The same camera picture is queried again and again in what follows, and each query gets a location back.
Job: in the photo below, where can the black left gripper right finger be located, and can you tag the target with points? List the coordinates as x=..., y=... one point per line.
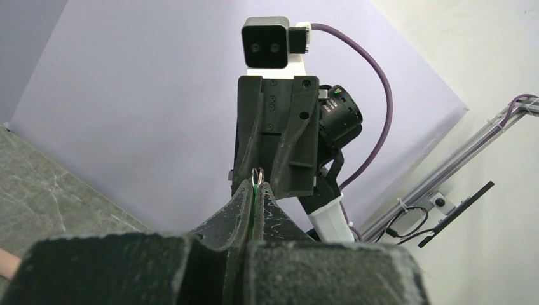
x=295, y=270

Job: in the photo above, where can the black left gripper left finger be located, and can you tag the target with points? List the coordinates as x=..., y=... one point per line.
x=203, y=266

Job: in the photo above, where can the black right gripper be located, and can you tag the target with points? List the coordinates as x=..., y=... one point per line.
x=276, y=130

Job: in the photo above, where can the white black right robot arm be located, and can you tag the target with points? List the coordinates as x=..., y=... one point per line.
x=339, y=122

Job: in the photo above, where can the beige wooden pestle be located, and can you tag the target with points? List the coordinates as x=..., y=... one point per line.
x=9, y=264

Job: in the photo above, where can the green plastic key tag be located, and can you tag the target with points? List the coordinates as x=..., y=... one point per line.
x=252, y=218

